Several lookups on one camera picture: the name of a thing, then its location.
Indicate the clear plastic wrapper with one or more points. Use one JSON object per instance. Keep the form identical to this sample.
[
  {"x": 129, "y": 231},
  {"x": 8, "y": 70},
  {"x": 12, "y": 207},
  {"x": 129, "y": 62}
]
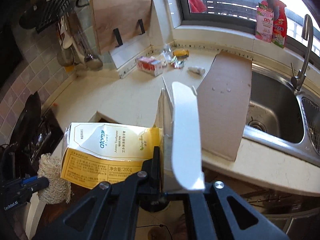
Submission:
[{"x": 166, "y": 56}]

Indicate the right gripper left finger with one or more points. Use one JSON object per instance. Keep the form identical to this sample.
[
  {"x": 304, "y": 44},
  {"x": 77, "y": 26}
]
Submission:
[{"x": 108, "y": 211}]

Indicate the black wok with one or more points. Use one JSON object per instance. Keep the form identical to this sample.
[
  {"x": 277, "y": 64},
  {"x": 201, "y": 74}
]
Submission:
[{"x": 28, "y": 121}]

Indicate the flat brown cardboard sheet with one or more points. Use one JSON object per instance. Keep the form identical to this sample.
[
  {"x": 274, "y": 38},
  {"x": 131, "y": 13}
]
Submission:
[{"x": 223, "y": 102}]

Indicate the black wall utensil rack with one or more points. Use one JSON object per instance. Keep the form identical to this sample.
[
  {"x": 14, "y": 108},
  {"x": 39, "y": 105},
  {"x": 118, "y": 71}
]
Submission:
[{"x": 52, "y": 10}]

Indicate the red white carton box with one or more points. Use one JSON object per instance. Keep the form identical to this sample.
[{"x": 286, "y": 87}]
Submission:
[{"x": 149, "y": 65}]

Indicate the yellow white toothpaste box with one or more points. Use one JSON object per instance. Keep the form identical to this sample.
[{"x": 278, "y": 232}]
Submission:
[{"x": 97, "y": 151}]

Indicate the stainless steel sink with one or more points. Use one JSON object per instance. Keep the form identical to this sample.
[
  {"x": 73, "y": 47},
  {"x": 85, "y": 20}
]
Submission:
[{"x": 275, "y": 115}]

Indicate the wooden cutting board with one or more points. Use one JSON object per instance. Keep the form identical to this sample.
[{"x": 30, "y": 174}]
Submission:
[{"x": 117, "y": 21}]

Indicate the red cloth outside window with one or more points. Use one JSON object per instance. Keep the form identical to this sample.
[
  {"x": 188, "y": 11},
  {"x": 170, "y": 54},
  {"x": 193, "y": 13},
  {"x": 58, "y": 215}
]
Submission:
[{"x": 197, "y": 6}]

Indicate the woven scrub pad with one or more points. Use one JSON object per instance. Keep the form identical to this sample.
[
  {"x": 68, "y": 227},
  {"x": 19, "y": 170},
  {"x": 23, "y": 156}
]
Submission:
[{"x": 59, "y": 190}]

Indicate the red spray bottle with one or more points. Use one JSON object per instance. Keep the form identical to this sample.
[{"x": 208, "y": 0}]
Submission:
[{"x": 279, "y": 24}]

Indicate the yellow snack wrapper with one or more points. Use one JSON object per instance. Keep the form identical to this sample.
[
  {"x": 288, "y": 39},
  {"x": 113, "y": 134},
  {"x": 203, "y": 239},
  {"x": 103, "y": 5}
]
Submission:
[{"x": 181, "y": 53}]

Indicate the pink soap pouch bottle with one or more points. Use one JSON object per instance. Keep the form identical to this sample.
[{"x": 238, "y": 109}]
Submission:
[{"x": 264, "y": 22}]

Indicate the steel ladle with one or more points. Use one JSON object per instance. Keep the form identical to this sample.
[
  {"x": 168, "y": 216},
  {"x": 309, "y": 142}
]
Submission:
[{"x": 90, "y": 59}]

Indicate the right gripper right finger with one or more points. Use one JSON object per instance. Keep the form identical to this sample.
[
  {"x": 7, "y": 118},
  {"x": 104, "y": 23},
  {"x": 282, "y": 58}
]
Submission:
[{"x": 220, "y": 213}]

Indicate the white spoon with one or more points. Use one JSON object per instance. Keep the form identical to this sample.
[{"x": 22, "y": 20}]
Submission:
[{"x": 66, "y": 38}]

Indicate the sink drain basket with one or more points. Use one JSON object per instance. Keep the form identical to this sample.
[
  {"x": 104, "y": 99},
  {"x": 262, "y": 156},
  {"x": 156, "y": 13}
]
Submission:
[{"x": 311, "y": 113}]

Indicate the small white tube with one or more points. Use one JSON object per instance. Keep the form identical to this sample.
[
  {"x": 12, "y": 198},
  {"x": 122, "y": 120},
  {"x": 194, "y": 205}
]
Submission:
[{"x": 197, "y": 70}]

